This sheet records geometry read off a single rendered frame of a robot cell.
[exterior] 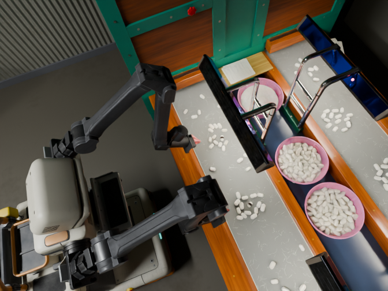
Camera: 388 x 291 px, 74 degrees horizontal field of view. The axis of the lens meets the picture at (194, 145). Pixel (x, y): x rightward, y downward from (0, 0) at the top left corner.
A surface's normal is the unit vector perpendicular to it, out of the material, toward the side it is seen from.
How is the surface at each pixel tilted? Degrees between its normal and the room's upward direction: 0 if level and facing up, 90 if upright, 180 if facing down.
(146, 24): 90
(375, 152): 0
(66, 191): 42
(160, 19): 90
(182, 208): 33
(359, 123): 0
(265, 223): 0
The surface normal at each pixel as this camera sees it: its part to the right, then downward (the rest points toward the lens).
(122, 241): -0.54, -0.08
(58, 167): 0.56, -0.54
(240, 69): -0.09, -0.41
